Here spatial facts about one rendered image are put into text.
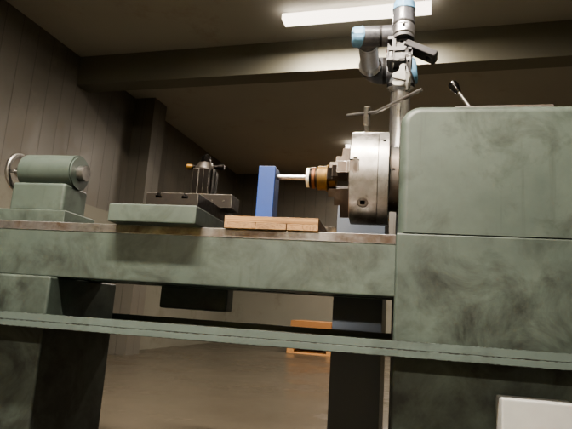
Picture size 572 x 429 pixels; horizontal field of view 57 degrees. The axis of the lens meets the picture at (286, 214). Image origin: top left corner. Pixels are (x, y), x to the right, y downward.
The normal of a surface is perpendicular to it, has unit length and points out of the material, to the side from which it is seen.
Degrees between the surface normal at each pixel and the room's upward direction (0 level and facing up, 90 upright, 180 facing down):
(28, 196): 90
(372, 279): 90
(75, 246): 90
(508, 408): 90
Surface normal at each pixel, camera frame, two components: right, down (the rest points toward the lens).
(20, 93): 0.96, 0.01
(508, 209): -0.18, -0.18
